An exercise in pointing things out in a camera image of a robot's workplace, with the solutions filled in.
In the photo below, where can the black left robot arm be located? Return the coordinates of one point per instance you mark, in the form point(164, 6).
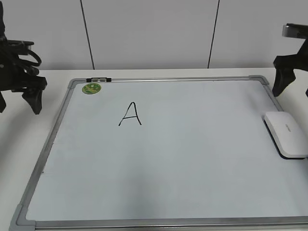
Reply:
point(2, 21)

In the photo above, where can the round green magnet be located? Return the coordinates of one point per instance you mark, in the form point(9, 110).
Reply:
point(91, 88)

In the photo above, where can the white whiteboard eraser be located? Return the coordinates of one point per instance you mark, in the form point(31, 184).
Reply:
point(288, 136)

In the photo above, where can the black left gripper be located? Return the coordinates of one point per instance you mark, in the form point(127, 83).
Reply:
point(19, 73)

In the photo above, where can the white board with grey frame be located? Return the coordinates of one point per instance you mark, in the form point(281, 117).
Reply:
point(164, 154)

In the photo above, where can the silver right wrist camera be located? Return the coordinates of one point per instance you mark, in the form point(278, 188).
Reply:
point(295, 31)

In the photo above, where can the black marker clip on frame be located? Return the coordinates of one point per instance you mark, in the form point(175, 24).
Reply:
point(98, 79)

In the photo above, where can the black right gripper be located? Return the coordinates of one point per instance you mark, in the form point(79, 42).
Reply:
point(284, 68)

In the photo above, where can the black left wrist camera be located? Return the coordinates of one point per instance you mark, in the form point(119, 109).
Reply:
point(19, 45)

